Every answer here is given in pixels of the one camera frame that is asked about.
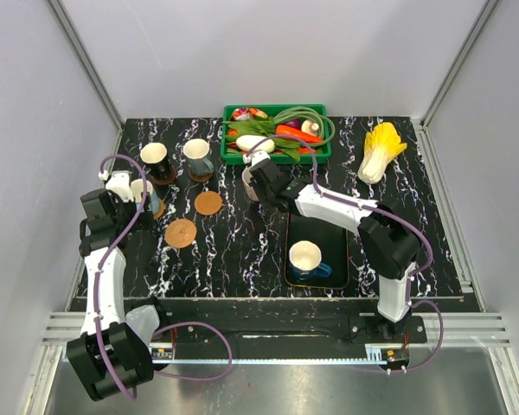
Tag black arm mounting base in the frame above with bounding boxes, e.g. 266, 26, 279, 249
153, 298, 427, 361

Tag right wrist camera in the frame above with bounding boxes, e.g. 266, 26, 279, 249
242, 150, 271, 167

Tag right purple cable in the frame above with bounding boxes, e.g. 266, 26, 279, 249
245, 134, 445, 374

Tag purple onion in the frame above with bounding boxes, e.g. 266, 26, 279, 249
285, 118, 302, 130

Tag light brown wooden coaster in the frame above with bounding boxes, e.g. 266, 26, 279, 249
195, 191, 222, 215
153, 200, 165, 220

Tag dark blue cup front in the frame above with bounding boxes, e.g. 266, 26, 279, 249
288, 240, 332, 280

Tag leafy green vegetable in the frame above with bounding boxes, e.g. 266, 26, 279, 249
223, 118, 300, 163

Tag pink cup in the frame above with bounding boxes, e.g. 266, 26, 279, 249
241, 168, 259, 202

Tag grey blue cup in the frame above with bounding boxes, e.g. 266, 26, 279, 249
183, 138, 215, 176

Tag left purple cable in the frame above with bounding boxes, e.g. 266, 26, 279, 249
93, 154, 234, 401

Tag colourful snack packet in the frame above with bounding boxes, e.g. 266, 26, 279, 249
229, 107, 269, 122

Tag orange carrot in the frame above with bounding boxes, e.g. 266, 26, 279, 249
275, 124, 323, 144

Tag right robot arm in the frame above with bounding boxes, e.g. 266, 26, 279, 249
243, 151, 422, 342

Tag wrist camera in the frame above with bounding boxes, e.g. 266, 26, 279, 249
242, 150, 271, 167
98, 170, 134, 202

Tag white cup dark body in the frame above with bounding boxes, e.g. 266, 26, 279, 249
140, 143, 171, 177

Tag white mushroom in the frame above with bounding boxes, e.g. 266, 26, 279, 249
301, 119, 320, 136

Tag dark walnut coaster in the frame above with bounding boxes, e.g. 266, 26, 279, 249
152, 167, 177, 186
188, 169, 214, 182

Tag green plastic vegetable tray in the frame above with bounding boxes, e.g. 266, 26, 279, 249
221, 103, 333, 166

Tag black serving tray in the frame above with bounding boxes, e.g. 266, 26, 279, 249
285, 214, 349, 290

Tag purple cable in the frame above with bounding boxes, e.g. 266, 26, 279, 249
245, 134, 445, 374
93, 154, 234, 401

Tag yellow napa cabbage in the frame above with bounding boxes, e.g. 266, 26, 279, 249
358, 122, 407, 184

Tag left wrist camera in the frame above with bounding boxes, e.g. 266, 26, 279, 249
98, 170, 134, 202

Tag light blue cup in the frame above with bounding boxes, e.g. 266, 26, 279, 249
130, 179, 160, 214

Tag white radish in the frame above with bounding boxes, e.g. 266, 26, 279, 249
235, 135, 275, 153

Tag woven rattan coaster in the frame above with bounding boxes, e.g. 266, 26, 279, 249
164, 219, 197, 249

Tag green long beans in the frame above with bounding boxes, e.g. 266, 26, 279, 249
273, 105, 336, 147

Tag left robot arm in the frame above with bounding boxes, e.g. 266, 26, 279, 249
66, 188, 170, 401

